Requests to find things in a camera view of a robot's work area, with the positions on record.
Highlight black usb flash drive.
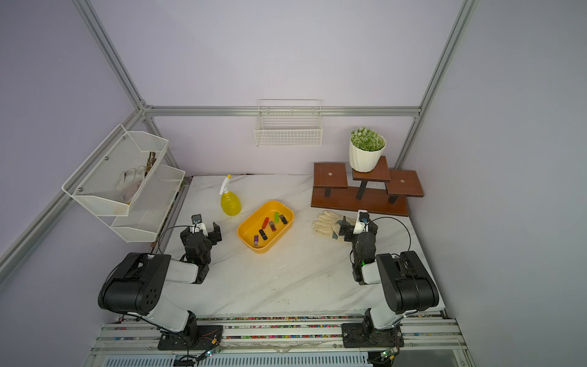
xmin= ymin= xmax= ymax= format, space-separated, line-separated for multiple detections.
xmin=258 ymin=229 xmax=268 ymax=241

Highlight orange-red usb flash drive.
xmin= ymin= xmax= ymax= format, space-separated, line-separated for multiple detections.
xmin=261 ymin=217 xmax=270 ymax=229

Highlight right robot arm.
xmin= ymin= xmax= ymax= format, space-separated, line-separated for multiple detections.
xmin=333 ymin=218 xmax=440 ymax=334

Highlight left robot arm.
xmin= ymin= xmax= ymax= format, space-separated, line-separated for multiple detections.
xmin=98 ymin=216 xmax=222 ymax=334

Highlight yellow storage box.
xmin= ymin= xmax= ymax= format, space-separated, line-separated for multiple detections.
xmin=237 ymin=200 xmax=295 ymax=254

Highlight cream work glove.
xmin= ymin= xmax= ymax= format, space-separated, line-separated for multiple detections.
xmin=312 ymin=210 xmax=356 ymax=243

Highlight brown wooden step stand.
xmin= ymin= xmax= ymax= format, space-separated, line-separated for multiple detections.
xmin=311 ymin=156 xmax=424 ymax=217

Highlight yellow spray bottle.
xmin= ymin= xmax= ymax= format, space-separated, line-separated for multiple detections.
xmin=220 ymin=174 xmax=242 ymax=217

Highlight white potted green plant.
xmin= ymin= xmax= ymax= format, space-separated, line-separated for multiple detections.
xmin=349 ymin=128 xmax=387 ymax=173

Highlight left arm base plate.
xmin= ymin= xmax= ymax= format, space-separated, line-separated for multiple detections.
xmin=157 ymin=325 xmax=223 ymax=352

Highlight white mesh wall shelf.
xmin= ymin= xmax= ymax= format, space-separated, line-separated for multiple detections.
xmin=62 ymin=125 xmax=185 ymax=243

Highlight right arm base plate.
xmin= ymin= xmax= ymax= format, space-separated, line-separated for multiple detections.
xmin=341 ymin=323 xmax=404 ymax=348

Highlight aluminium frame rail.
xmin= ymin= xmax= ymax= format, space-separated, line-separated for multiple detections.
xmin=1 ymin=1 xmax=478 ymax=287

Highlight white wire wall basket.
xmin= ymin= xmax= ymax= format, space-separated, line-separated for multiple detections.
xmin=254 ymin=99 xmax=323 ymax=148

